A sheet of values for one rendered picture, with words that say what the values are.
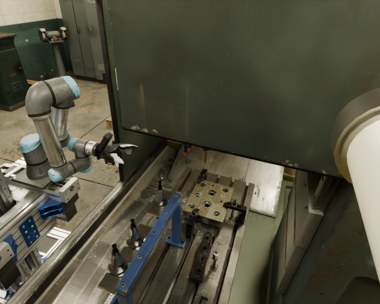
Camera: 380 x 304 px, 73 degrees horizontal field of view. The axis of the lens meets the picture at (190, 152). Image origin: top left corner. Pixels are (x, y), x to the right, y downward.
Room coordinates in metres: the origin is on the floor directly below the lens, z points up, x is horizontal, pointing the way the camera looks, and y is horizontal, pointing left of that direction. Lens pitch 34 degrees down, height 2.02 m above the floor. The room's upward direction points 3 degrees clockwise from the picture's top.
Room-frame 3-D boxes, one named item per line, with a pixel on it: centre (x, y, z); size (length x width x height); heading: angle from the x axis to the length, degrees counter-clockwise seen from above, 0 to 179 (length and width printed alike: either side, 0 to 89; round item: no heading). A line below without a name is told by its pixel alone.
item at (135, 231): (0.60, 0.19, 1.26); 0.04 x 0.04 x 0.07
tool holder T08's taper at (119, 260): (0.49, 0.22, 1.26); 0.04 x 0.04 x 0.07
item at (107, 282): (0.44, 0.24, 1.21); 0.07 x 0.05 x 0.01; 72
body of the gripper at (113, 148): (1.08, 0.42, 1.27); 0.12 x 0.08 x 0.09; 75
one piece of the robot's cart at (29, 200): (0.95, 1.01, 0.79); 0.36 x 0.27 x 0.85; 165
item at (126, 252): (0.54, 0.20, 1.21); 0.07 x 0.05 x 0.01; 72
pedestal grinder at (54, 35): (5.57, 2.93, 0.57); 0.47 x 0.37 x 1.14; 135
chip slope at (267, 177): (1.59, -0.27, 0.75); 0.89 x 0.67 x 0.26; 72
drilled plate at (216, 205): (1.08, -0.13, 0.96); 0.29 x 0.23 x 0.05; 162
